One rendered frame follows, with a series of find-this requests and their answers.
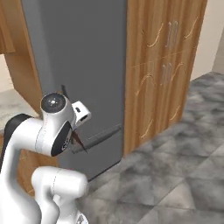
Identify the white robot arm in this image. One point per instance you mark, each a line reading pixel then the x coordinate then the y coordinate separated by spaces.
pixel 32 137

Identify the grey fridge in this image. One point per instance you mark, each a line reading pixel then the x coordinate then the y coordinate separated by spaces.
pixel 87 58

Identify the wooden side panel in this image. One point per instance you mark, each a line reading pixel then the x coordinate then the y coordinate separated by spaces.
pixel 23 67

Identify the tall wooden cupboard run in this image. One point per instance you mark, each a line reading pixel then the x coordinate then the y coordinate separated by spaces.
pixel 157 73

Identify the wooden wall cupboard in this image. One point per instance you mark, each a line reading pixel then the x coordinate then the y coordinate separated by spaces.
pixel 5 26

